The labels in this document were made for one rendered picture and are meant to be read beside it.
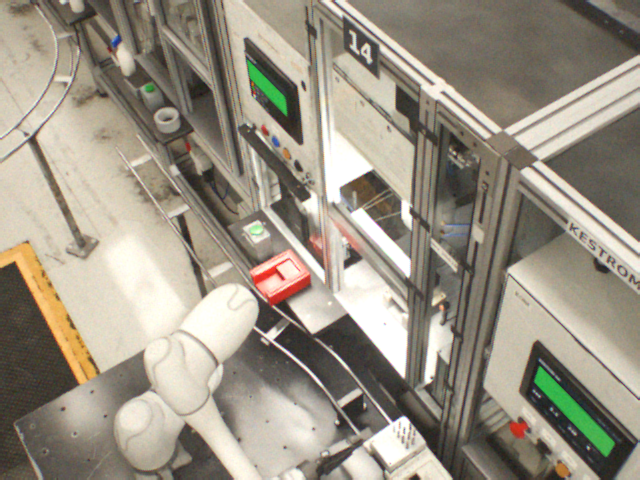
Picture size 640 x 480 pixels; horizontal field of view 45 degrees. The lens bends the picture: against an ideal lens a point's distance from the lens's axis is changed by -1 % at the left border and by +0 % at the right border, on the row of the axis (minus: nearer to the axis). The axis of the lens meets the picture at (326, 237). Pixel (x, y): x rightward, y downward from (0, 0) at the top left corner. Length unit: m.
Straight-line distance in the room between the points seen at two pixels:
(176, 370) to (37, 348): 2.01
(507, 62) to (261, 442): 1.48
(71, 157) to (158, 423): 2.43
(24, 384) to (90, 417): 1.01
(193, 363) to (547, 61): 1.00
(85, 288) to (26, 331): 0.33
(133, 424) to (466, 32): 1.42
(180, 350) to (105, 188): 2.55
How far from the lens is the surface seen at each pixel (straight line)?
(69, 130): 4.67
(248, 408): 2.59
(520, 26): 1.66
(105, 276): 3.89
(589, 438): 1.57
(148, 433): 2.34
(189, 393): 1.83
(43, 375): 3.67
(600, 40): 1.66
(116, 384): 2.74
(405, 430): 2.25
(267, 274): 2.54
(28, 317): 3.87
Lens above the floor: 2.98
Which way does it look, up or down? 51 degrees down
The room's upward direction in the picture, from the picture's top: 5 degrees counter-clockwise
